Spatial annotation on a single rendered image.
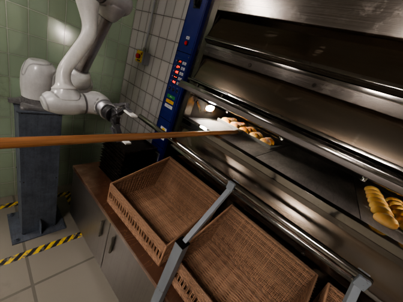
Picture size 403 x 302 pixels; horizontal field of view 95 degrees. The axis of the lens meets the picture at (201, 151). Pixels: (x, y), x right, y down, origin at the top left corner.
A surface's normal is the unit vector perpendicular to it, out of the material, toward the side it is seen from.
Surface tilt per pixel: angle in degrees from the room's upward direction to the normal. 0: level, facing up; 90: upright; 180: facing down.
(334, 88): 90
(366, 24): 90
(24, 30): 90
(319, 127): 70
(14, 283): 0
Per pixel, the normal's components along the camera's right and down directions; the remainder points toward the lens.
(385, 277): -0.46, -0.20
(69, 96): 0.76, 0.07
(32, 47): 0.72, 0.50
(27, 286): 0.34, -0.86
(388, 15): -0.61, 0.10
